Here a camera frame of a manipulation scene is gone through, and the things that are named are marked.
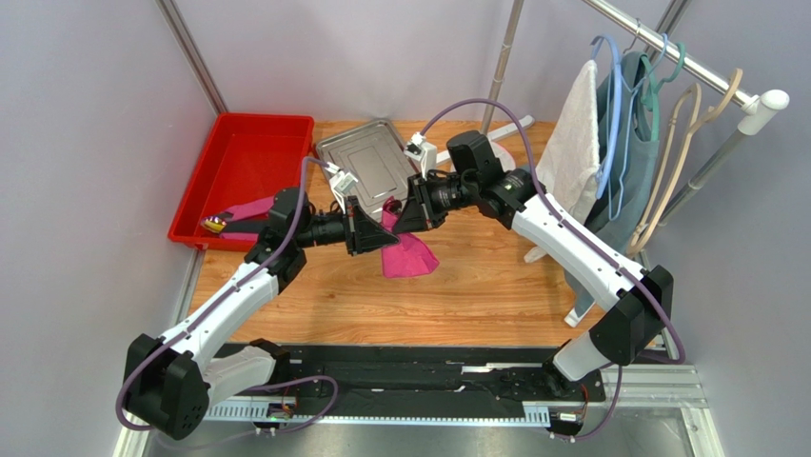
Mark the white towel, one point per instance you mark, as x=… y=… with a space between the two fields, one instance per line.
x=571 y=157

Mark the green clothes hanger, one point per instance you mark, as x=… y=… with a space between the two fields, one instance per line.
x=650 y=92

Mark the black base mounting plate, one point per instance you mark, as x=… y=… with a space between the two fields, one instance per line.
x=423 y=382

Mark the white round mesh container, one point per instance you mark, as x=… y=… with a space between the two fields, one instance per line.
x=504 y=156

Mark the beige clothes hanger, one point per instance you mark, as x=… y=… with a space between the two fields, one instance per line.
x=711 y=113
x=669 y=169

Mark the stainless steel tray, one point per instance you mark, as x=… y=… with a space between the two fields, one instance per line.
x=374 y=152

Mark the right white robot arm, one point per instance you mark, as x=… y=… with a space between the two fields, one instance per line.
x=637 y=301

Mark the blue clothes hanger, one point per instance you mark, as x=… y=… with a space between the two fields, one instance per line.
x=609 y=96

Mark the white clothes rack stand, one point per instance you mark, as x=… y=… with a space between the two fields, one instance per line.
x=744 y=117

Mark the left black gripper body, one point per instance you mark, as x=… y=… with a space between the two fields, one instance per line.
x=349 y=224

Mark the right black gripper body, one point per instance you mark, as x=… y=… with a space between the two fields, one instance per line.
x=416 y=202

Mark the teal hanging garment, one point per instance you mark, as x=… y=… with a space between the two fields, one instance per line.
x=616 y=215

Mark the aluminium rail frame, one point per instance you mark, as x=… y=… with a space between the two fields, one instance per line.
x=646 y=385

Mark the magenta paper napkin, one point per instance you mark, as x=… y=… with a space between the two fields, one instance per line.
x=411 y=257

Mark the red plastic bin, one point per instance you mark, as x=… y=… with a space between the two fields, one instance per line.
x=247 y=157

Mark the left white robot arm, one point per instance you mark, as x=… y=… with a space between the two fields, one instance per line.
x=215 y=317

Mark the pink and black tool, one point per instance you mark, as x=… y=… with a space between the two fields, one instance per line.
x=241 y=222

